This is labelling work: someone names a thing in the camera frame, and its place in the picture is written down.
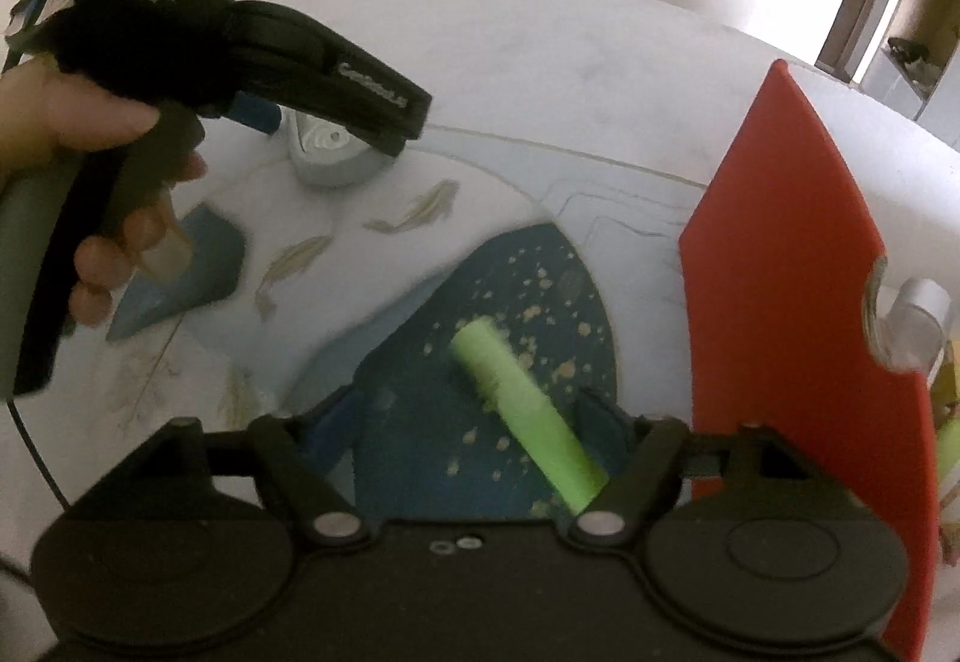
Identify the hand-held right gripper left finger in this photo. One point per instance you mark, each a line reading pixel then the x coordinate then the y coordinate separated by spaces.
pixel 334 424

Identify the person's left hand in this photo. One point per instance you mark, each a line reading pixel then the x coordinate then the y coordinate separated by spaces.
pixel 82 115

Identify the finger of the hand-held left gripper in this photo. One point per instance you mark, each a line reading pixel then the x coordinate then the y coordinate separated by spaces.
pixel 253 113

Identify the white cylindrical bottle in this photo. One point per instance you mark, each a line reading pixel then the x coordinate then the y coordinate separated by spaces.
pixel 911 325

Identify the green highlighter pen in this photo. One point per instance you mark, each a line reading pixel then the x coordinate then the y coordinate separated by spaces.
pixel 525 407

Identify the red cardboard box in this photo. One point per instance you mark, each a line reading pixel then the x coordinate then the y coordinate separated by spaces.
pixel 795 302

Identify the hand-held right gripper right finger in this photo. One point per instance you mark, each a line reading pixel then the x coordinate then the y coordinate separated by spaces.
pixel 600 424

